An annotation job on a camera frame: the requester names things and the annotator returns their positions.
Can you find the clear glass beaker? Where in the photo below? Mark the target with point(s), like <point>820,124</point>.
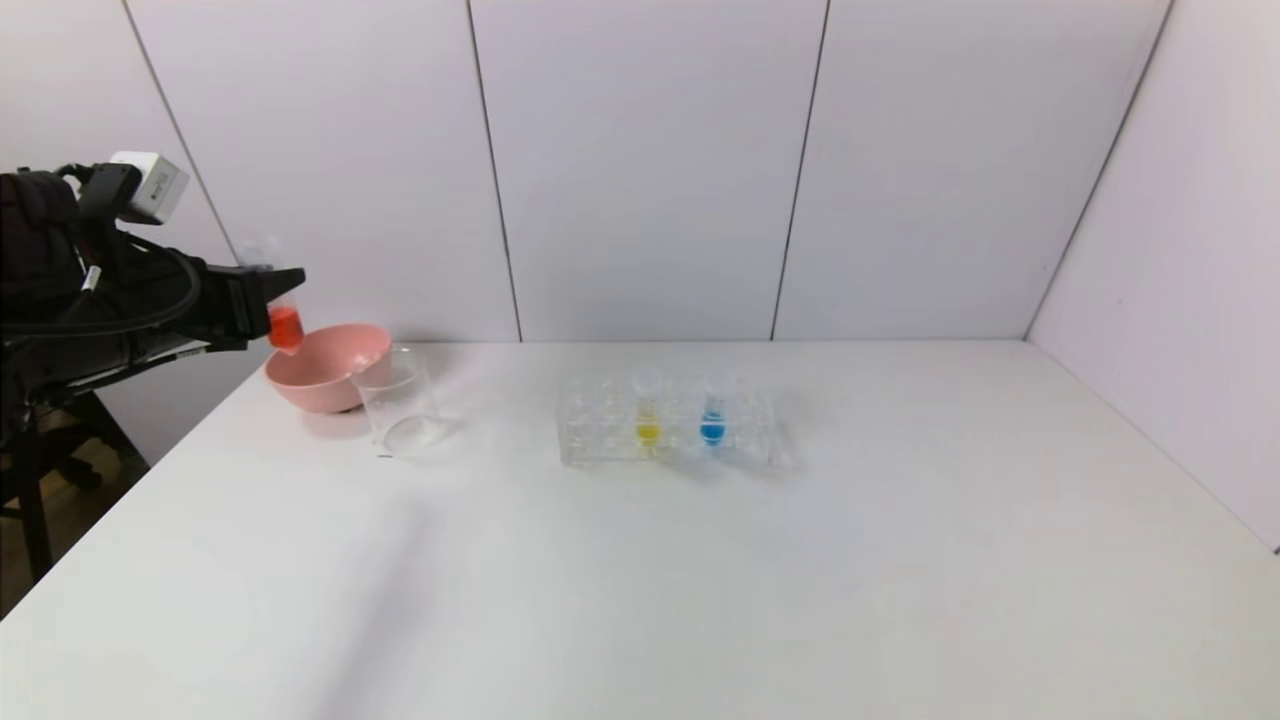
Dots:
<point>405,435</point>

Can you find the black chair frame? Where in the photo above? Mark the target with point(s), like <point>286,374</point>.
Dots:
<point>40,470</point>

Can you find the yellow pigment test tube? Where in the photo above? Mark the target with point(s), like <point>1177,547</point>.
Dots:
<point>648,431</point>

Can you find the red pigment test tube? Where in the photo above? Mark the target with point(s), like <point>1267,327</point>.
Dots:
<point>286,328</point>

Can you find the pink plastic bowl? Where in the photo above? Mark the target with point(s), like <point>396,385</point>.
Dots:
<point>325,375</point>

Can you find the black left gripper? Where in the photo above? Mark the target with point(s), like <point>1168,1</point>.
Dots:
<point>243,303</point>

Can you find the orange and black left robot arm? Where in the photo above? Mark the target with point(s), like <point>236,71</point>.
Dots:
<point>35,230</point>

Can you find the blue pigment test tube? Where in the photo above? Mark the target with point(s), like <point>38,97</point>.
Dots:
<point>712,431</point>

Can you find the clear acrylic test tube rack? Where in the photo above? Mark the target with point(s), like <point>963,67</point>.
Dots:
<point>600,440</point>

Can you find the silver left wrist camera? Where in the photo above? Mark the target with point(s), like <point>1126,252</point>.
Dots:
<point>150,187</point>

